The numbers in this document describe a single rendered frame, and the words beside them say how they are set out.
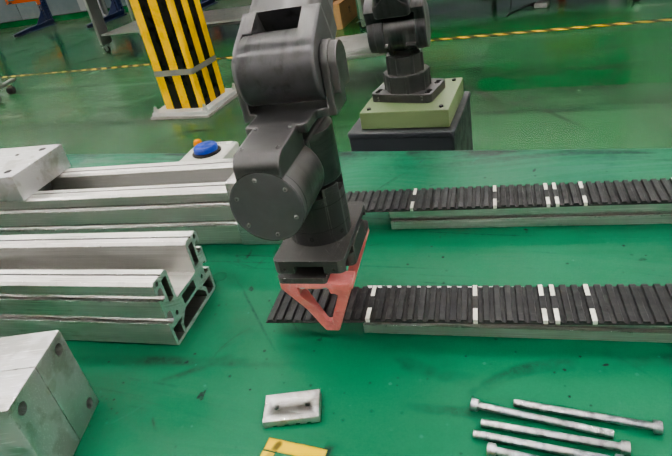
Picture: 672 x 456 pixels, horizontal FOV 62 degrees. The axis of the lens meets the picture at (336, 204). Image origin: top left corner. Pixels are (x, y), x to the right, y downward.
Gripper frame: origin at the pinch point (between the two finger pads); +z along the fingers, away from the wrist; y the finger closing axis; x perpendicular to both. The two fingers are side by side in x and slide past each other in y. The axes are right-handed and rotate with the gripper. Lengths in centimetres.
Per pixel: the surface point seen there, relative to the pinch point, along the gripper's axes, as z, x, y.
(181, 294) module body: -1.2, -17.5, 0.0
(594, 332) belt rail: 2.0, 23.8, 0.8
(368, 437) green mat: 3.2, 5.0, 12.7
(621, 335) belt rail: 2.3, 26.0, 0.8
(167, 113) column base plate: 73, -203, -287
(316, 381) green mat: 3.1, -1.0, 7.2
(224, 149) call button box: -3.4, -26.5, -34.1
